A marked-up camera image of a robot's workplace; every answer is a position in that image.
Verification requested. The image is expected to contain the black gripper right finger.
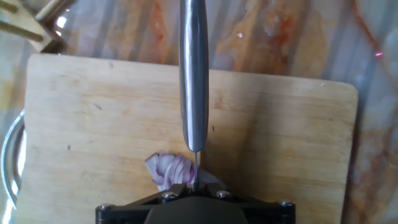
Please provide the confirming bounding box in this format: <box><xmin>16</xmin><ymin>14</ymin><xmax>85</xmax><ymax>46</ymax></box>
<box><xmin>199</xmin><ymin>182</ymin><xmax>296</xmax><ymax>224</ymax></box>

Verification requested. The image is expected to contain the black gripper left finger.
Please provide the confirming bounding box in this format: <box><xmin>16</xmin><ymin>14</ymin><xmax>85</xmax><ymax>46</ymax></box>
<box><xmin>95</xmin><ymin>182</ymin><xmax>194</xmax><ymax>224</ymax></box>

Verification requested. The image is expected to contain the red onion wedge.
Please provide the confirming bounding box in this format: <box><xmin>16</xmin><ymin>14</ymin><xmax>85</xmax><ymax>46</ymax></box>
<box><xmin>144</xmin><ymin>151</ymin><xmax>229</xmax><ymax>192</ymax></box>

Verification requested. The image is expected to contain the steel kitchen knife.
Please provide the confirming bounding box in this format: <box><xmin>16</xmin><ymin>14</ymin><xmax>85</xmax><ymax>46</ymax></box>
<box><xmin>178</xmin><ymin>0</ymin><xmax>210</xmax><ymax>192</ymax></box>

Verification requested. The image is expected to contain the wooden cutting board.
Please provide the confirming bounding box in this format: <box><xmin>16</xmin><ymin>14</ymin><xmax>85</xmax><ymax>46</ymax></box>
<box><xmin>1</xmin><ymin>53</ymin><xmax>359</xmax><ymax>224</ymax></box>

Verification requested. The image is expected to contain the marble pattern table mat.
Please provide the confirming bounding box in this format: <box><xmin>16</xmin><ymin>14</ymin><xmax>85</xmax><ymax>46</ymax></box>
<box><xmin>0</xmin><ymin>0</ymin><xmax>398</xmax><ymax>224</ymax></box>

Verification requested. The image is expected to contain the wooden peg rack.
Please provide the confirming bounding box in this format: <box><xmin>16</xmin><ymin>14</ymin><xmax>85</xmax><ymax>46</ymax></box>
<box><xmin>0</xmin><ymin>0</ymin><xmax>78</xmax><ymax>54</ymax></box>

